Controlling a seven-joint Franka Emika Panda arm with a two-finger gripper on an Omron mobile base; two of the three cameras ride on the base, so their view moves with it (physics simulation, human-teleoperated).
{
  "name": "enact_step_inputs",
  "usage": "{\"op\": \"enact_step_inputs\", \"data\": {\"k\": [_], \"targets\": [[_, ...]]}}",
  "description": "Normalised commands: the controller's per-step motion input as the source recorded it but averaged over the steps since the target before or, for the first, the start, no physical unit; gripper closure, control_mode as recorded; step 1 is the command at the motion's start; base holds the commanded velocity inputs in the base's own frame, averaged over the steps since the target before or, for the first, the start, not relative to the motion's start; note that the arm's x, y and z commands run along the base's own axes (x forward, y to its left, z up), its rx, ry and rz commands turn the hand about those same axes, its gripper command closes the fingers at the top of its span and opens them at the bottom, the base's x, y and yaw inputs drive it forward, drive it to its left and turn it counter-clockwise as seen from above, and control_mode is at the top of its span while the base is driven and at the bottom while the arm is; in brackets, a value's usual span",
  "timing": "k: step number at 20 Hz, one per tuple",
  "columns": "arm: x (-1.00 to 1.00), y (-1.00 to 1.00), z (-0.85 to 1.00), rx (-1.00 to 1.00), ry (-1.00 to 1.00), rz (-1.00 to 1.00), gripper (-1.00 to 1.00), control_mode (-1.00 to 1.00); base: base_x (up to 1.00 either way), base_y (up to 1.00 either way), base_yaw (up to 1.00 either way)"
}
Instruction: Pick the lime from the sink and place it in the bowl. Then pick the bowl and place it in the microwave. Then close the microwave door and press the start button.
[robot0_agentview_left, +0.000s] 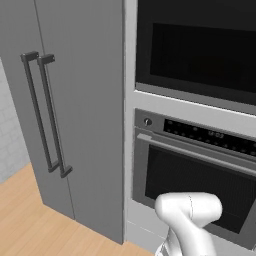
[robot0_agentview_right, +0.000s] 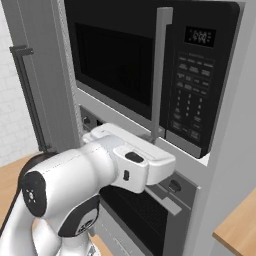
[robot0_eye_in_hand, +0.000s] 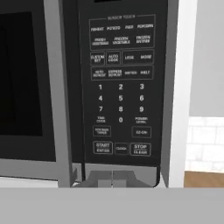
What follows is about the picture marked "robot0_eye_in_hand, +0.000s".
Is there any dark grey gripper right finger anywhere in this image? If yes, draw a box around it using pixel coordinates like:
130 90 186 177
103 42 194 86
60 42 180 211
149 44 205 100
112 170 155 189

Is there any white cabinet side panel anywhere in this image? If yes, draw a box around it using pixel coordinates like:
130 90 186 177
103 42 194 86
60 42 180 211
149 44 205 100
168 0 199 189

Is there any silver microwave door, dark window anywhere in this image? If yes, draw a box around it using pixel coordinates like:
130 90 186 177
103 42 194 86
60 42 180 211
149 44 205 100
0 0 74 188

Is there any microwave start button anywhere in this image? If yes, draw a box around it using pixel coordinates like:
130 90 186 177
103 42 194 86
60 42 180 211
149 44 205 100
93 141 114 156

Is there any black and silver microwave oven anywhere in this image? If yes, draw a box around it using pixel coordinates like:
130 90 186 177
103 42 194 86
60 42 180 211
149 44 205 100
0 0 179 189

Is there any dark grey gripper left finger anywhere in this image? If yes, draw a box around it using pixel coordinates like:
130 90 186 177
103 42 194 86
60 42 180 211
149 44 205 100
78 170 114 189

